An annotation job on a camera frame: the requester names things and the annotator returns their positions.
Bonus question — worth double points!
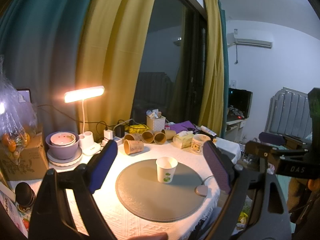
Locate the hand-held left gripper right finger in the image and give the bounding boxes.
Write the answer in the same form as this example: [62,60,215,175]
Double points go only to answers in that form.
[200,141,292,240]

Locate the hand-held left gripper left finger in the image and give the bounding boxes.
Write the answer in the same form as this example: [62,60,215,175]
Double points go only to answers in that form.
[28,140,118,240]

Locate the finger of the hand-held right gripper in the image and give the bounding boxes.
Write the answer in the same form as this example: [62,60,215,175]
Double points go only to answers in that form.
[258,132,313,147]
[245,140,311,180]

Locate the white paper cup green print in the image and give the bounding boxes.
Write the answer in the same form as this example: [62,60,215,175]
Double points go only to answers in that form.
[156,157,178,184]

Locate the brown paper cup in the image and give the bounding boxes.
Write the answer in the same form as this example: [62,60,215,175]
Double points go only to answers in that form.
[124,139,145,155]
[153,131,166,144]
[141,131,154,144]
[124,133,142,142]
[161,129,181,140]

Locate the white power strip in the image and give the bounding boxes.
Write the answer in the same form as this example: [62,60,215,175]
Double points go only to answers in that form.
[94,136,125,148]

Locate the grey mat controller puck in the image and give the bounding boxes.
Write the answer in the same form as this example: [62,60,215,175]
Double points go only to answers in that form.
[195,185,208,197]

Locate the white mug yellow print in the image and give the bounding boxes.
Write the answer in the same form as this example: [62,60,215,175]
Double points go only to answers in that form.
[191,134,212,154]

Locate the grey padded headboard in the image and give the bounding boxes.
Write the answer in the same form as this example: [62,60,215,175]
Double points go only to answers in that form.
[267,87,313,140]

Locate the white computer desk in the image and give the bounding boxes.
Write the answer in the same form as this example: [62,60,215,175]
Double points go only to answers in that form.
[224,116,248,140]

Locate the white tube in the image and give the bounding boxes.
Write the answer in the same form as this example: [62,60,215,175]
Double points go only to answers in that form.
[200,126,217,136]

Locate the purple bowl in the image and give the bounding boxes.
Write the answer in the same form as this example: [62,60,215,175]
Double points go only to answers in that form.
[45,131,80,160]

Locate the yellow tissue pack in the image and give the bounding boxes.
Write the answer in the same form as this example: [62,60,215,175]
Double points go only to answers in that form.
[173,131,195,149]

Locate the black computer monitor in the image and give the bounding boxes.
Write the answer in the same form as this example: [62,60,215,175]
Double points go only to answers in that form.
[228,88,253,119]

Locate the yellow snack packet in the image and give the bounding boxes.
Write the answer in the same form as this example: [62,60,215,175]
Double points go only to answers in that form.
[126,124,151,134]

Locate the white pink bowl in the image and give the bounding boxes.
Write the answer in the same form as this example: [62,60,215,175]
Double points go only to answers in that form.
[50,133,76,146]

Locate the purple cloth bag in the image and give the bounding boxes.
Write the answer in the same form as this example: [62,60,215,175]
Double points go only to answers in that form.
[170,121,200,133]

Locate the grey round mat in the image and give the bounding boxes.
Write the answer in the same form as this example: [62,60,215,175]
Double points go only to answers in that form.
[115,158,208,222]

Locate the white woven basket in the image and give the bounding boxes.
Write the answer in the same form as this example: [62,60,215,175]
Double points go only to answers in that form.
[146,115,166,132]

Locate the white desk lamp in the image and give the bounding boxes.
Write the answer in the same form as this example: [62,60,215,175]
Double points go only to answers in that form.
[64,85,105,156]

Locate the cardboard box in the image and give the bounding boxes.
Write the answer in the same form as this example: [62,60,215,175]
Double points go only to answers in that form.
[0,126,49,182]

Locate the teal curtain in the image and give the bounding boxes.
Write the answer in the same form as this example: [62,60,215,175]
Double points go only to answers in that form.
[217,0,230,138]
[0,0,100,140]

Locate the yellow curtain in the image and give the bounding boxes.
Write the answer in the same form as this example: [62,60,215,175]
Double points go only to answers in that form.
[198,0,225,138]
[75,0,160,140]

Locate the white air conditioner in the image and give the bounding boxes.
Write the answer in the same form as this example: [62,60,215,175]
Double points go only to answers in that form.
[234,27,273,49]

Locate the tablet screen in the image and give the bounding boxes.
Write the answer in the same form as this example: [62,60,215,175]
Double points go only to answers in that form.
[16,88,32,103]

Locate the colourful printed box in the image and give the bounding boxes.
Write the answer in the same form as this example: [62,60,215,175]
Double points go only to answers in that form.
[0,180,33,239]

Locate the plastic bag of oranges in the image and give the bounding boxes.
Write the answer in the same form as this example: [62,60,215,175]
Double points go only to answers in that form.
[0,55,38,159]

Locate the dark sliding glass door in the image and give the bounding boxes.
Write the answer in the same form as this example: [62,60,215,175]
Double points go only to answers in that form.
[130,0,208,128]

